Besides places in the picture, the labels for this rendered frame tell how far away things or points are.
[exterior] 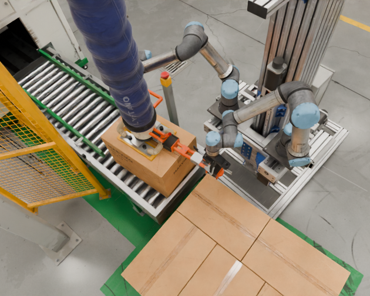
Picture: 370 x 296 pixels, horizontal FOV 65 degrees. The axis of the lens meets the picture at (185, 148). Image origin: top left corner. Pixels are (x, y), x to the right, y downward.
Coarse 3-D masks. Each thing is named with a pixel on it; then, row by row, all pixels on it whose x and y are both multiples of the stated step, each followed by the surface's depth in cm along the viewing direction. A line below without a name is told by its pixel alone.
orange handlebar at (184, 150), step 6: (150, 90) 216; (156, 96) 213; (156, 102) 210; (150, 132) 197; (156, 132) 198; (162, 132) 197; (156, 138) 195; (180, 144) 190; (180, 150) 187; (186, 150) 186; (192, 150) 187; (186, 156) 185; (222, 174) 177
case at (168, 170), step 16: (112, 128) 219; (176, 128) 214; (112, 144) 212; (192, 144) 211; (128, 160) 217; (144, 160) 202; (160, 160) 201; (176, 160) 201; (144, 176) 222; (160, 176) 195; (176, 176) 216; (160, 192) 229
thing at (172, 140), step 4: (168, 136) 192; (172, 136) 193; (176, 136) 191; (164, 140) 191; (168, 140) 191; (172, 140) 191; (176, 140) 191; (164, 144) 189; (168, 144) 190; (172, 144) 189; (176, 144) 191; (164, 148) 193; (168, 148) 189; (172, 148) 188
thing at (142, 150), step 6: (126, 132) 213; (120, 138) 211; (126, 138) 210; (132, 138) 210; (126, 144) 209; (132, 144) 207; (144, 144) 203; (150, 144) 206; (138, 150) 205; (144, 150) 204; (144, 156) 202; (150, 156) 201
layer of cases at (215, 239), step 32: (192, 192) 231; (224, 192) 228; (192, 224) 217; (224, 224) 215; (256, 224) 213; (160, 256) 207; (192, 256) 206; (224, 256) 204; (256, 256) 202; (288, 256) 200; (320, 256) 198; (160, 288) 197; (192, 288) 195; (224, 288) 193; (256, 288) 192; (288, 288) 190; (320, 288) 188
